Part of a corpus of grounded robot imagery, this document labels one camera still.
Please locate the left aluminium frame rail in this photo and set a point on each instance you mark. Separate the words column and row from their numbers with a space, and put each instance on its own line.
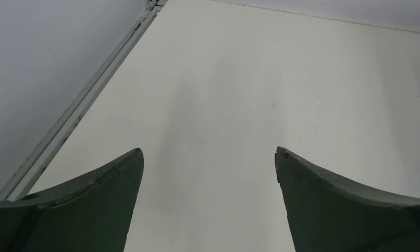
column 55, row 59

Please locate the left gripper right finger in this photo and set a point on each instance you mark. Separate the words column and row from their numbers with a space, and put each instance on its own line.
column 329, row 212

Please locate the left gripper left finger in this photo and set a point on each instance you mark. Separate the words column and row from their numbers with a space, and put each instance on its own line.
column 91, row 212

